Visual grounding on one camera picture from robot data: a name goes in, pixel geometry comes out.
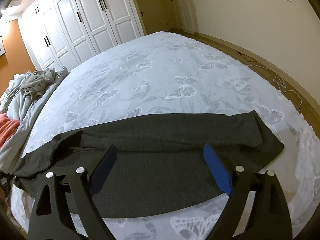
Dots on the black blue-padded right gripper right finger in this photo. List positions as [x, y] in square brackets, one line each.
[256, 207]

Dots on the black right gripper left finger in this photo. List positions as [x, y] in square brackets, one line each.
[64, 208]

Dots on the dark grey pants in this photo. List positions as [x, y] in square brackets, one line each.
[160, 166]

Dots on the coral pink cloth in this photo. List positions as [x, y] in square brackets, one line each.
[8, 127]

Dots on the light grey blanket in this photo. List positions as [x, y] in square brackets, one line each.
[20, 107]

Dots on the grey clothes pile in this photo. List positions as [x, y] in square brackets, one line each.
[35, 84]

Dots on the bed with butterfly sheet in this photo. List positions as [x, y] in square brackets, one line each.
[170, 73]

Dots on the white wardrobe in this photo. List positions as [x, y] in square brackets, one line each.
[66, 33]

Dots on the brown wooden door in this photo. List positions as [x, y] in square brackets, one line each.
[166, 15]

